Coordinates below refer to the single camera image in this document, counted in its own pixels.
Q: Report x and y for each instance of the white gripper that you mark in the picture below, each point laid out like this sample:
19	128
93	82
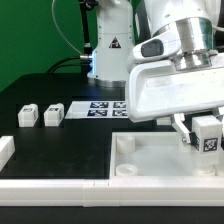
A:
156	90

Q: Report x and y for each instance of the white square table top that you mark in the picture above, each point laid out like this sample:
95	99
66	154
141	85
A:
160	154

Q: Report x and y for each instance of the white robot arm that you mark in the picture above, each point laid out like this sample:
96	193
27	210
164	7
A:
163	54

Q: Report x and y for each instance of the white U-shaped fence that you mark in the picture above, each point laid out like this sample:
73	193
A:
115	191

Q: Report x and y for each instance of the white marker sheet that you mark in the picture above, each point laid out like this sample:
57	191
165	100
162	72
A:
97	109

